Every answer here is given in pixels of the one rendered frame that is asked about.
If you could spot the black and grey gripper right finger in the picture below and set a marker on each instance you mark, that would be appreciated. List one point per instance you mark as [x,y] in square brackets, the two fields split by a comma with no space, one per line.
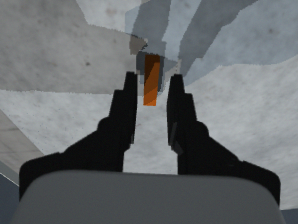
[198,153]

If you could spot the orange rod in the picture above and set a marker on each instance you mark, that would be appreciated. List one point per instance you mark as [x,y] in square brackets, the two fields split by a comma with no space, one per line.
[151,75]

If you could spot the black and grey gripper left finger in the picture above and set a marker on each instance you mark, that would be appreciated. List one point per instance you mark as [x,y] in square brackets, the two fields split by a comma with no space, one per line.
[103,149]

